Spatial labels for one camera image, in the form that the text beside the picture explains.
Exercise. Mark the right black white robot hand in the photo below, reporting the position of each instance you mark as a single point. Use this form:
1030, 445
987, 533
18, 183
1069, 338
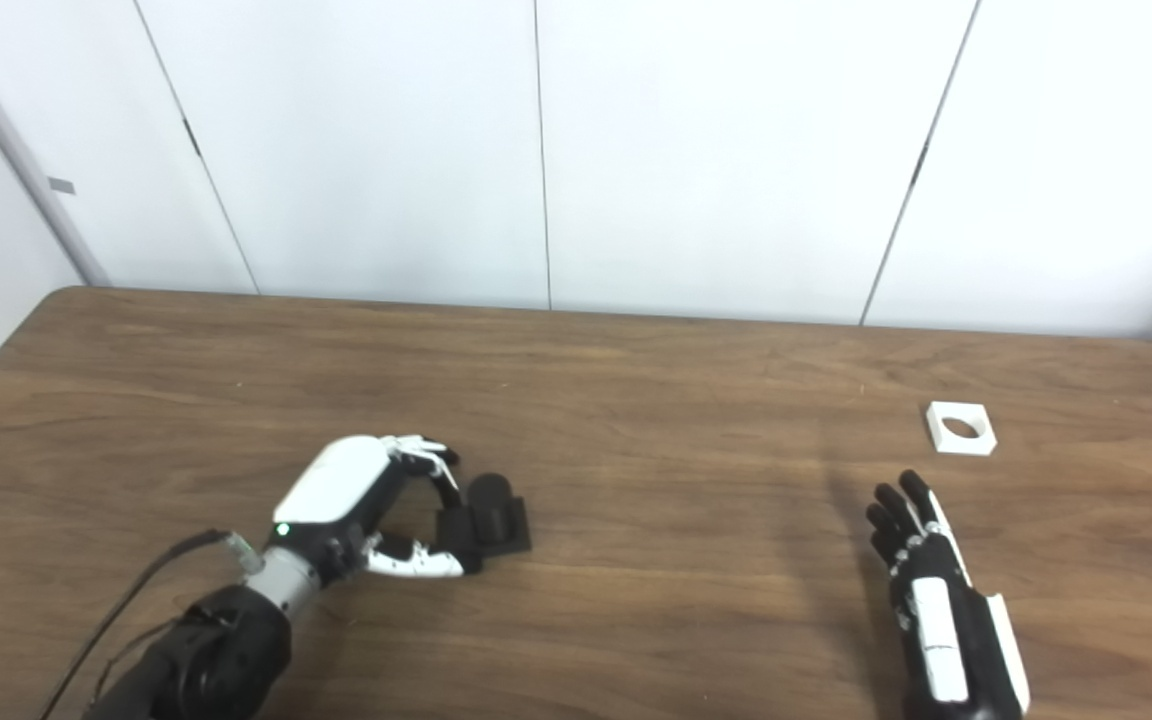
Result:
946, 640

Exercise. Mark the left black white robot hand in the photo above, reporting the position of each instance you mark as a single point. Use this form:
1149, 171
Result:
336, 490

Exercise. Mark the black peg with square base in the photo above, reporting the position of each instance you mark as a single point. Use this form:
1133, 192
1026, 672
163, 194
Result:
496, 520

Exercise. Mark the white square piece with hole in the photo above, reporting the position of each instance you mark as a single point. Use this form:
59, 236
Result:
961, 445

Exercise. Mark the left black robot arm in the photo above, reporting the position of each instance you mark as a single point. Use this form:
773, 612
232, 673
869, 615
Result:
196, 650

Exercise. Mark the small grey wall label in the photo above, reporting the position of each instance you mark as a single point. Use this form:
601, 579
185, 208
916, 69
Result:
61, 186

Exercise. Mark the grey wall corner trim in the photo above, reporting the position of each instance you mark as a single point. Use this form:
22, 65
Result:
21, 150

